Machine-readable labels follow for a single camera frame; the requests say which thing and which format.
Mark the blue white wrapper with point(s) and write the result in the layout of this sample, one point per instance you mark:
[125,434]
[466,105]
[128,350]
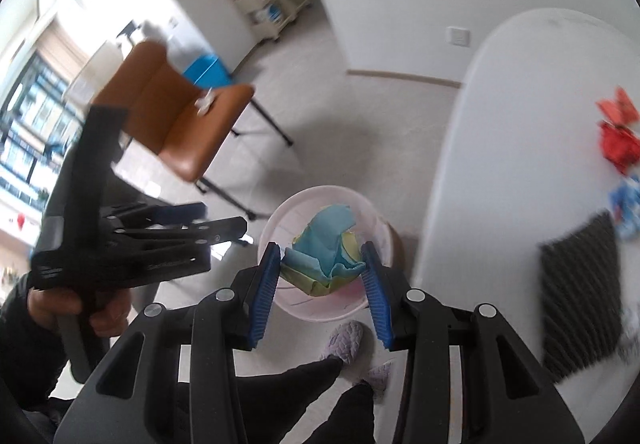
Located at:
[627,204]

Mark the white crumpled tissue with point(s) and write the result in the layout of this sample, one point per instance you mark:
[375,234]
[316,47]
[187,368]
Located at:
[205,103]

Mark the blue storage box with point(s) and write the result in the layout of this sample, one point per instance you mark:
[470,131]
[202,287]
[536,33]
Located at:
[205,69]

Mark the red snack wrapper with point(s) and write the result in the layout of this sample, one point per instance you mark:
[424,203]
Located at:
[620,105]

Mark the person's right leg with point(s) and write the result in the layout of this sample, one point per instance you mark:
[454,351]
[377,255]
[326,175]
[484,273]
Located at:
[345,416]

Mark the brown leather chair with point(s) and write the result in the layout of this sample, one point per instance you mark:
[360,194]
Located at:
[175,124]

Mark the grey knitted cloth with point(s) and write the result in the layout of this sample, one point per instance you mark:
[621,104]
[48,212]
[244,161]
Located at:
[580,299]

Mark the person's right purple slipper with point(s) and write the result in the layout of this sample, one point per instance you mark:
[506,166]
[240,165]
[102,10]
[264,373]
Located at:
[380,376]

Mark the person's left purple slipper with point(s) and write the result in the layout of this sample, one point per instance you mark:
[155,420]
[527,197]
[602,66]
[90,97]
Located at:
[345,339]

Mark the white wall socket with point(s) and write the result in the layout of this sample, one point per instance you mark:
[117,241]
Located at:
[458,36]

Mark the red paper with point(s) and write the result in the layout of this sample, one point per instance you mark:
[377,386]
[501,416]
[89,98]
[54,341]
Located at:
[620,147]

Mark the person's left hand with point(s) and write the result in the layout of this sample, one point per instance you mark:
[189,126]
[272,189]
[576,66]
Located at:
[52,304]

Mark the person's left leg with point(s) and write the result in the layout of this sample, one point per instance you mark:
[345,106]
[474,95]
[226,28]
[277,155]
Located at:
[290,394]

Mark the large window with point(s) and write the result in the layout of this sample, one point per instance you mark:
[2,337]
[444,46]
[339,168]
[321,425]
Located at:
[35,124]

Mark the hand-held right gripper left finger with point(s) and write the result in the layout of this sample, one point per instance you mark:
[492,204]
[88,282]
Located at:
[265,294]

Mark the teal and yellow cloth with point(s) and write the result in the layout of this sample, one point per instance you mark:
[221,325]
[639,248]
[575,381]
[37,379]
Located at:
[325,244]

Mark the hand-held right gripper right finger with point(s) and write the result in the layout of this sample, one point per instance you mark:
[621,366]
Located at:
[375,294]

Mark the person's left forearm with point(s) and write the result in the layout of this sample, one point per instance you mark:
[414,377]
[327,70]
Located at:
[25,364]

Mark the person's leg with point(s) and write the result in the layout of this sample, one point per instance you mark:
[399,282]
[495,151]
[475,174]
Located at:
[345,416]
[290,394]

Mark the pale pink plastic bucket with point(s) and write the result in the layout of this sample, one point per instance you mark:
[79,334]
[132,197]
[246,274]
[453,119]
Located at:
[300,206]

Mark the person's purple slipper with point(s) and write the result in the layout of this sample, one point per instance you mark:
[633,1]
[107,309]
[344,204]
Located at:
[345,339]
[380,376]

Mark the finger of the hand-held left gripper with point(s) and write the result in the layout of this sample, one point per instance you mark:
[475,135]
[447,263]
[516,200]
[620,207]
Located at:
[170,213]
[200,235]

